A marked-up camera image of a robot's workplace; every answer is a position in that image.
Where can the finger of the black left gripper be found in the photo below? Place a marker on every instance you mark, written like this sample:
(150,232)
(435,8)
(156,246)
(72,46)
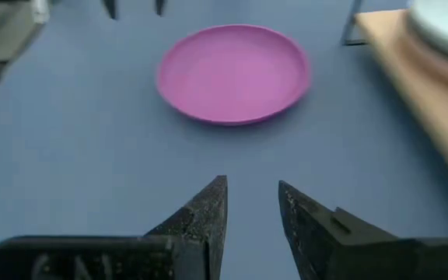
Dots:
(160,5)
(110,8)

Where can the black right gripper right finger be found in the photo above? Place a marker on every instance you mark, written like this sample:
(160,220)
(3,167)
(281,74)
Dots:
(344,253)

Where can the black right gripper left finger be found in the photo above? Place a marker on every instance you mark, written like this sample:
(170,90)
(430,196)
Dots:
(193,249)

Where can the peach pink plate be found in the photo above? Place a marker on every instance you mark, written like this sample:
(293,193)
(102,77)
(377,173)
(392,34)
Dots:
(438,69)

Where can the white plate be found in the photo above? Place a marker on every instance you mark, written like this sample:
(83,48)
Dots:
(445,23)

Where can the light wooden shelf board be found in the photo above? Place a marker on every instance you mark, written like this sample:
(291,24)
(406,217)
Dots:
(434,109)

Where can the purple plate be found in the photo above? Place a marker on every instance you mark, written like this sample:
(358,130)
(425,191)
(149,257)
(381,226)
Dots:
(232,74)

